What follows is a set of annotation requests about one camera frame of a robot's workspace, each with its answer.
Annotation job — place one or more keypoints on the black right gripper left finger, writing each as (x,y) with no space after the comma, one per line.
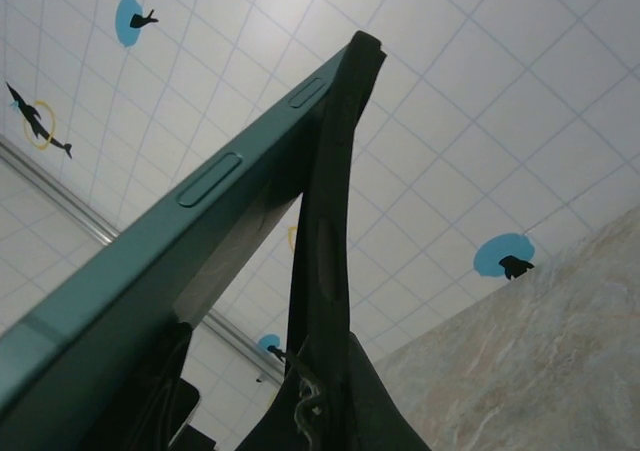
(175,371)

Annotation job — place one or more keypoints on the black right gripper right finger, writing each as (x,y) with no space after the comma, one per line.
(350,411)

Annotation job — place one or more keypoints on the dark green smartphone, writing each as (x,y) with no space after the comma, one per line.
(150,251)

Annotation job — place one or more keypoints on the black phone case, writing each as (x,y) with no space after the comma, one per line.
(325,196)

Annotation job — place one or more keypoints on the aluminium frame post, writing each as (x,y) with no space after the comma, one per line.
(60,191)

